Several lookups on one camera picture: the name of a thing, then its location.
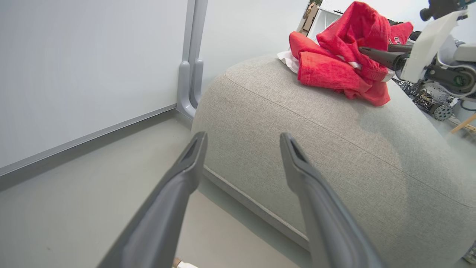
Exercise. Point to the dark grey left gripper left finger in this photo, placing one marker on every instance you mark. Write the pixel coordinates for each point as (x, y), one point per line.
(163, 216)

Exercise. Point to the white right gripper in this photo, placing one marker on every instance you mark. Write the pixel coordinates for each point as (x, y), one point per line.
(427, 48)

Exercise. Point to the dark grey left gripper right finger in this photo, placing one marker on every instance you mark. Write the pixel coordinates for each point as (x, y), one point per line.
(327, 223)

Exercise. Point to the red garment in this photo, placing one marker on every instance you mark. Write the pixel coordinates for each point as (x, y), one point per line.
(327, 70)

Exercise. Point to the white cloth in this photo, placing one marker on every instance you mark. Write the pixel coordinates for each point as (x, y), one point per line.
(290, 59)

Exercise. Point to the grey fabric sofa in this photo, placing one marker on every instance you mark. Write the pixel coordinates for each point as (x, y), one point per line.
(334, 156)

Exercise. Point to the black machine with wheel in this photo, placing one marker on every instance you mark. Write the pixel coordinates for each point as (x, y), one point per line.
(442, 111)

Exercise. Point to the white shelf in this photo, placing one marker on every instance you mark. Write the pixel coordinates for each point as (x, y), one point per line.
(323, 22)

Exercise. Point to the brown cardboard boxes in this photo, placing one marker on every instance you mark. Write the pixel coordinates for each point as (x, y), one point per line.
(310, 16)

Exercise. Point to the wooden bar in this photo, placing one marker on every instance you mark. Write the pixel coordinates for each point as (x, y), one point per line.
(463, 126)

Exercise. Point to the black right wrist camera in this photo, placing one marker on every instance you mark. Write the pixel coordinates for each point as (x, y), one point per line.
(438, 7)

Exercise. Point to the grey partition bottom rail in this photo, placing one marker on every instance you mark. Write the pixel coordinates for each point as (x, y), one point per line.
(93, 139)

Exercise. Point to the grey partition post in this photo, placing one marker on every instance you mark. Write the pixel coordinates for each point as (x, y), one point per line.
(199, 74)
(185, 74)

